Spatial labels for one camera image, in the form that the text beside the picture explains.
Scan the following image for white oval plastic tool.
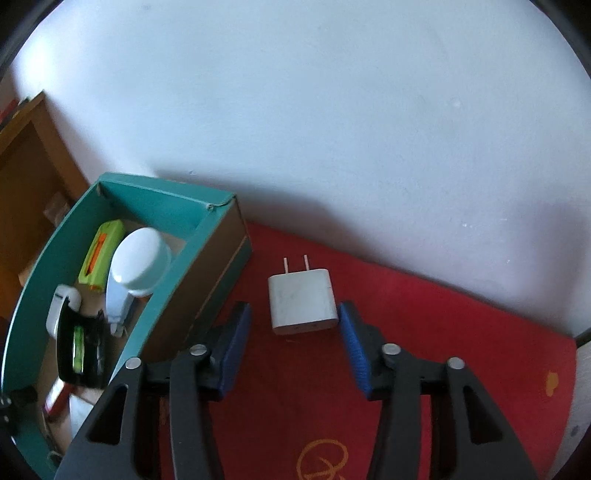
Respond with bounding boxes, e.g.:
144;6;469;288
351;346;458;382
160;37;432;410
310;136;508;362
105;272;139;337

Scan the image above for red packet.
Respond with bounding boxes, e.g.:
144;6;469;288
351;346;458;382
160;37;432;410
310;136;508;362
43;378;75;418

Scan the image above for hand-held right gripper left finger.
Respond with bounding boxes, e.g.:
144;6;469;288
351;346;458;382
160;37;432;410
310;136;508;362
53;301;253;480

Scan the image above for teal cardboard box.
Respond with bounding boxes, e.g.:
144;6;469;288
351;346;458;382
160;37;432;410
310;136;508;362
0;172;254;480

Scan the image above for wooden shelf unit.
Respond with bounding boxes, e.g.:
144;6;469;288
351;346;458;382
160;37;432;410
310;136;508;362
0;90;90;301

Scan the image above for black glossy device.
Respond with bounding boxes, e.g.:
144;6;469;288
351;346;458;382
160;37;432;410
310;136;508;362
54;308;112;387

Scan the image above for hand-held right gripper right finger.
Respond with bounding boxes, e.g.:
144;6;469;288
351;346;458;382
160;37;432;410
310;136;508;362
338;301;539;480

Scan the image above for white wall charger plug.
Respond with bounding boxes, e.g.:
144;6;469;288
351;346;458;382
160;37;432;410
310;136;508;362
268;255;340;336

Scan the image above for white jar orange label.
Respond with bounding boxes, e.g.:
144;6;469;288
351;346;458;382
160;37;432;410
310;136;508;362
112;227;172;298

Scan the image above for clear plastic bag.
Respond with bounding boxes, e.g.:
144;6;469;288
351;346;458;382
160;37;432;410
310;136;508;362
44;194;72;227

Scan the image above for red floral printed cloth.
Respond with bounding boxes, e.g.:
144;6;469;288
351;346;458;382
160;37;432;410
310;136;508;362
157;222;578;480

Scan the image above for white earbuds case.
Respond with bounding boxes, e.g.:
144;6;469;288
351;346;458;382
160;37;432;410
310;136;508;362
45;285;83;340

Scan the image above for green orange utility knife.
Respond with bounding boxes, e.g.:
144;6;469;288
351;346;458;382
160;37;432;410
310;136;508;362
78;220;125;291

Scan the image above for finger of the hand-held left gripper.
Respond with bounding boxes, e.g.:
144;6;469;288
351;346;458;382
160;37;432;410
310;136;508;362
0;385;40;439

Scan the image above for white packet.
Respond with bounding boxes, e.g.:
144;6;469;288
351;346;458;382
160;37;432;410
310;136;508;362
68;394;95;444

